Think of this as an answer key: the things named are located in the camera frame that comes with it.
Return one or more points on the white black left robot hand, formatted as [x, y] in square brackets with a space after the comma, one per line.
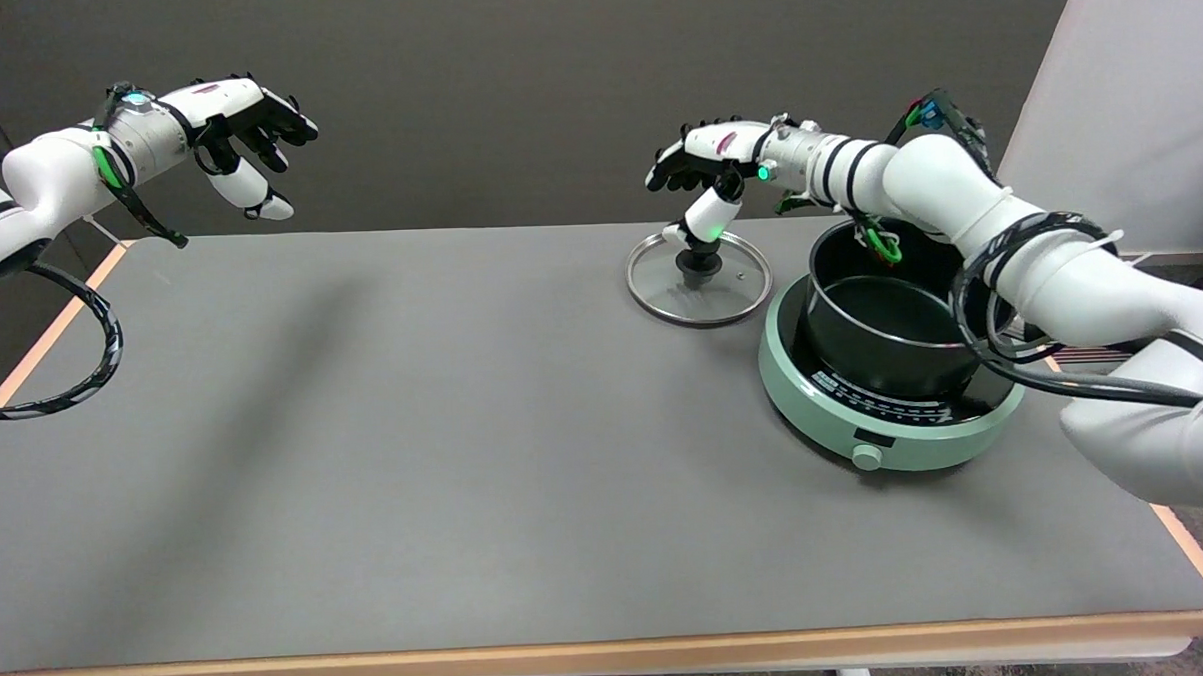
[223, 101]

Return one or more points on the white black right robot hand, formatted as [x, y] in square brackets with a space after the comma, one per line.
[715, 144]

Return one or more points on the glass pot lid black knob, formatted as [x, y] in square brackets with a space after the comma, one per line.
[660, 288]

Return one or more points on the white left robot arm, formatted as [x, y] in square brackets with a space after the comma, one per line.
[46, 177]

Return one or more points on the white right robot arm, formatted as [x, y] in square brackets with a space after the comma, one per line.
[1080, 281]

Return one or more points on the round green induction cooker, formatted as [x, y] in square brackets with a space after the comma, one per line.
[814, 411]

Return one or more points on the grey table mat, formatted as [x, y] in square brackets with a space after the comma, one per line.
[466, 463]

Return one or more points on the white partition panel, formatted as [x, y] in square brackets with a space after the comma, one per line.
[1134, 109]

